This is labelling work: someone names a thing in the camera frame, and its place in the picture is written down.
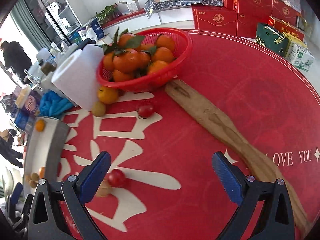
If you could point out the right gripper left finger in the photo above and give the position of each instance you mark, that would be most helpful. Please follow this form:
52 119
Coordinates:
46 220

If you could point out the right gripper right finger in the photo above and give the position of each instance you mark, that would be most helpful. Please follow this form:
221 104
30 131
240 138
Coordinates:
276 217

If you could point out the red cherry tomato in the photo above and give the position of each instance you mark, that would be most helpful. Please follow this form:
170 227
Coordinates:
116 178
145 111

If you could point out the small yellow orange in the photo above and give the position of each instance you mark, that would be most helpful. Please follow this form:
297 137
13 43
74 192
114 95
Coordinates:
40 125

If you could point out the large orange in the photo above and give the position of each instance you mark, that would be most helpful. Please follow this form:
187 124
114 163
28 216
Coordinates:
41 172

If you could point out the cracked walnut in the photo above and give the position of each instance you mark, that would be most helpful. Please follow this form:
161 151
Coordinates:
104 189

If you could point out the grey white tray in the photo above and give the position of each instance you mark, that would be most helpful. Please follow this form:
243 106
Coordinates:
44 148

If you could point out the blue snack package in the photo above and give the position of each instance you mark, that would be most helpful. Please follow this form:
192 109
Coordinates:
24 121

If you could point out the red round table mat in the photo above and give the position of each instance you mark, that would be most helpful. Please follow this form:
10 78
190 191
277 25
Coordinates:
171 190

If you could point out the blue rubber gloves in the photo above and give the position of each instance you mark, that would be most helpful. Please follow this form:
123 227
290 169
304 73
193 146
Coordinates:
52 105

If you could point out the purple instant cup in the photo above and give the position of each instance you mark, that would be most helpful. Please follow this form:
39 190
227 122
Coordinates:
28 100

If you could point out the long wooden board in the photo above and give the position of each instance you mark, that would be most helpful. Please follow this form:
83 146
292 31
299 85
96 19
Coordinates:
219 125

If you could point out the green brown fruit by roll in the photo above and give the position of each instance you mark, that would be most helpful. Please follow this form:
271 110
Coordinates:
98 109

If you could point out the orange beside basket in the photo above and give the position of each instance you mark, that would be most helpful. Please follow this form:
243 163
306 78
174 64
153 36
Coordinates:
107 95

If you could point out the white paper towel roll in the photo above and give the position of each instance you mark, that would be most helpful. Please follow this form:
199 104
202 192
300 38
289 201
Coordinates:
76 76

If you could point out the white green milk box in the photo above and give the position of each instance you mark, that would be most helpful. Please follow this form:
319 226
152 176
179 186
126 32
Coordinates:
299 57

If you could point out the person in black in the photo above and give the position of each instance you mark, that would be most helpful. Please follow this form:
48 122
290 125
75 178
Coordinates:
16 59

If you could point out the green milk carton box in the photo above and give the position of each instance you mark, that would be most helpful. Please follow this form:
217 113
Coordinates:
272 39

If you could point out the red plastic fruit basket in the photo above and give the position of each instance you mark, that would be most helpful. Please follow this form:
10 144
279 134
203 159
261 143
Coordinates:
143 61

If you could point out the red gift box stack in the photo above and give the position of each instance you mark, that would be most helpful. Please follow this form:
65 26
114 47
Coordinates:
241 17

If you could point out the potted green plant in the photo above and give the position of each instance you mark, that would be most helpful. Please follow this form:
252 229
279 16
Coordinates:
109 13

